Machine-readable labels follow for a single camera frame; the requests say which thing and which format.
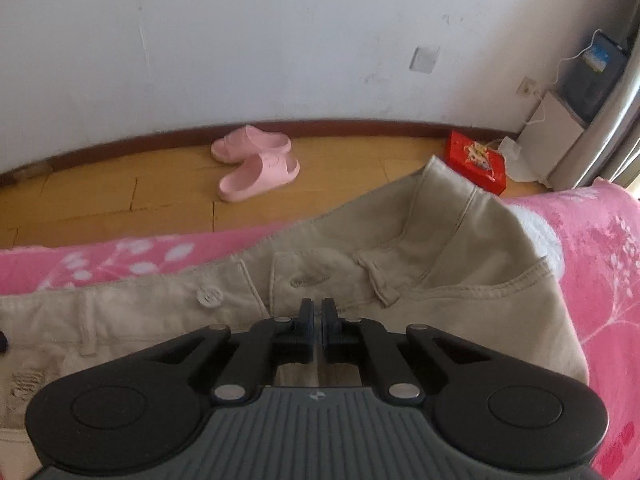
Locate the pink slipper far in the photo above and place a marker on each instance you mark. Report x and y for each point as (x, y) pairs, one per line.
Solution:
(241, 143)

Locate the white wall socket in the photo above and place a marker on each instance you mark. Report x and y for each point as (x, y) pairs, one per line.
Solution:
(527, 88)

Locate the white wall switch plate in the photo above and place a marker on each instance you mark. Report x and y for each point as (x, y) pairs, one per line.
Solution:
(424, 60)

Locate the pink slipper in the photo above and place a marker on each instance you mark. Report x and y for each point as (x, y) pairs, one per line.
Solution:
(257, 175)
(241, 143)

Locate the dark blue box device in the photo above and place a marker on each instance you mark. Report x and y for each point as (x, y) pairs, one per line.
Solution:
(593, 76)

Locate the white low cabinet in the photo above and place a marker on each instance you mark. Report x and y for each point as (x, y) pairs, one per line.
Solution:
(548, 136)

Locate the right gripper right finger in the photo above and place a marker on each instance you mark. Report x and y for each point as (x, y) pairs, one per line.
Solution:
(374, 351)

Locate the red gift box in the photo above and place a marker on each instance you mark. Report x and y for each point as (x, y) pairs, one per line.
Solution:
(481, 165)

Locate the grey beige curtain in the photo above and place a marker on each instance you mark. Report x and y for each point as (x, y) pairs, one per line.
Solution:
(609, 147)

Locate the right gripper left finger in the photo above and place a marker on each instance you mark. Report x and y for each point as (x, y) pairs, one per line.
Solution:
(256, 355)

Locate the pink floral bed blanket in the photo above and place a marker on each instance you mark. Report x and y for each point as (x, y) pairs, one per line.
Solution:
(589, 236)

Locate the pink slipper near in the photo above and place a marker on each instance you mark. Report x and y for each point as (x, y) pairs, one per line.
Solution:
(257, 175)

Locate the beige khaki trousers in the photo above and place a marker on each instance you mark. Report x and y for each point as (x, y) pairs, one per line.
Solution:
(428, 248)

